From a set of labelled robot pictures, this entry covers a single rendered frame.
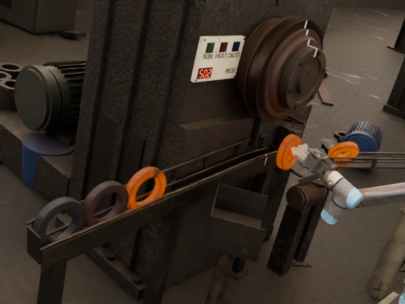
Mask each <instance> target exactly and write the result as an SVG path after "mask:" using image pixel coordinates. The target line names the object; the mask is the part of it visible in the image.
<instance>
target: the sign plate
mask: <svg viewBox="0 0 405 304"><path fill-rule="evenodd" d="M244 41H245V36H200V38H199V44H198V49H197V52H196V57H195V62H194V66H193V71H192V76H191V79H190V80H191V81H192V82H194V83H195V82H201V81H212V80H221V79H228V78H235V76H236V72H237V68H238V65H239V60H240V56H241V53H242V48H243V44H244ZM235 42H240V46H239V50H238V51H233V47H234V43H235ZM209 43H215V46H214V49H213V52H207V47H208V44H209ZM222 43H228V45H227V50H226V52H220V49H221V45H222ZM205 69H207V70H206V71H205ZM209 69H211V70H212V71H211V70H209ZM201 70H203V71H201ZM200 71H201V73H200ZM204 71H205V73H204ZM210 71H211V72H210ZM209 72H210V74H208V73H209ZM206 74H208V76H209V77H207V75H206ZM203 75H204V76H203ZM201 76H202V77H201ZM200 77H201V78H200ZM203 77H204V78H203Z"/></svg>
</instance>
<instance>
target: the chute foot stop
mask: <svg viewBox="0 0 405 304"><path fill-rule="evenodd" d="M27 253H28V254H29V255H30V256H31V257H32V258H33V259H34V260H35V261H36V262H37V263H38V264H39V265H40V264H41V237H40V236H39V235H38V234H37V233H36V232H35V231H34V230H33V229H32V228H30V227H29V226H27Z"/></svg>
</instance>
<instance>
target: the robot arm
mask: <svg viewBox="0 0 405 304"><path fill-rule="evenodd" d="M307 149H308V145H307V144H303V145H299V146H298V147H294V146H293V147H292V148H291V151H292V154H293V156H294V158H295V160H296V161H297V162H298V164H300V165H301V166H302V167H303V168H304V169H305V170H307V171H308V172H310V173H312V175H309V176H302V178H300V179H298V183H299V184H300V185H302V184H304V185H306V184H308V183H309V182H311V181H314V180H317V179H320V178H321V182H322V183H323V184H324V185H325V186H326V187H328V189H329V190H331V192H332V193H334V195H333V196H332V198H331V199H330V201H329V202H328V203H327V205H326V206H325V207H324V209H323V210H322V212H321V217H322V219H323V220H324V221H325V222H326V223H328V224H335V223H336V222H337V221H339V219H340V217H341V216H343V214H345V213H346V212H348V211H349V210H350V209H352V208H357V207H367V206H375V205H381V204H390V203H399V202H405V182H404V183H397V184H392V185H384V186H377V187H373V188H365V189H357V188H355V187H354V186H353V185H352V184H351V183H349V182H348V181H347V180H346V179H345V178H344V177H343V176H341V175H340V174H339V173H338V172H337V171H335V169H336V168H337V166H336V165H335V164H334V163H333V162H332V161H331V160H330V159H329V158H328V155H327V154H325V153H324V152H323V151H322V150H321V149H317V150H313V151H311V152H308V151H307ZM323 153H324V154H325V155H324V154H323ZM398 303H399V304H405V280H404V288H403V294H402V295H401V296H400V299H399V302H398Z"/></svg>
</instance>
